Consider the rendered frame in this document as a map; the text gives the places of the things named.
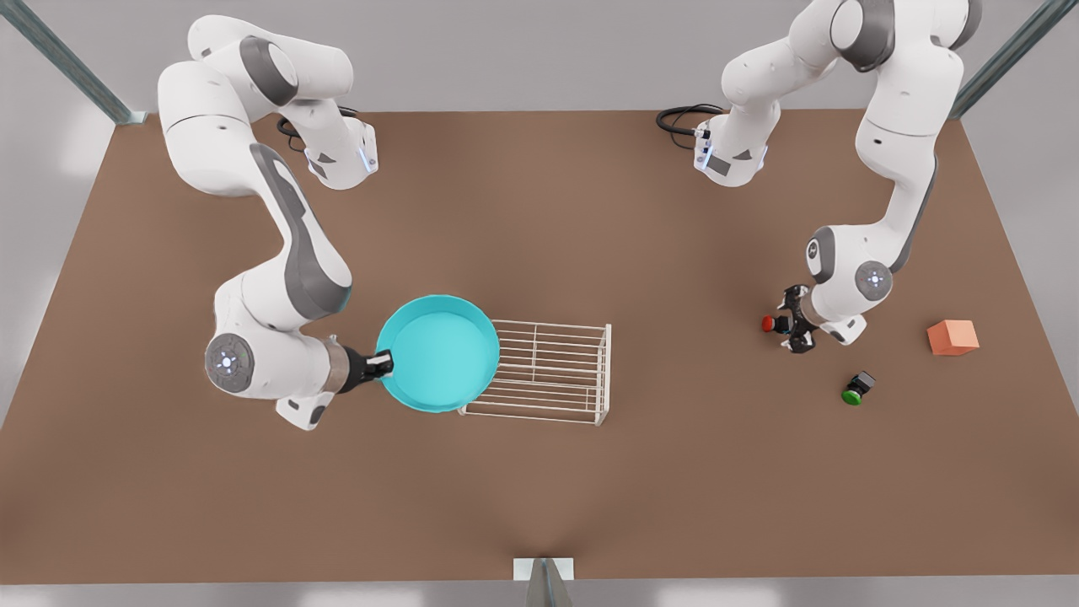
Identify turquoise round plate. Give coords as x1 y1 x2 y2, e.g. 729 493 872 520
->
375 294 501 414

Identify orange cube block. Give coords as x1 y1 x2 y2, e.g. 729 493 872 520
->
927 320 980 357

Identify silver frame post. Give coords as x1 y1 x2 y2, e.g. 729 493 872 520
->
0 0 148 126
514 557 575 607
951 0 1079 119

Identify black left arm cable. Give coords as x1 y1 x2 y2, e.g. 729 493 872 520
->
656 105 727 151

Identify white wire shelf rack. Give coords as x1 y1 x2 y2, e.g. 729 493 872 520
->
458 319 613 427

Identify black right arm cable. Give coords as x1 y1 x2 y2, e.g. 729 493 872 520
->
276 106 359 153

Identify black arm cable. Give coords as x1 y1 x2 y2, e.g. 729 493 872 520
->
656 105 727 151
276 106 359 153

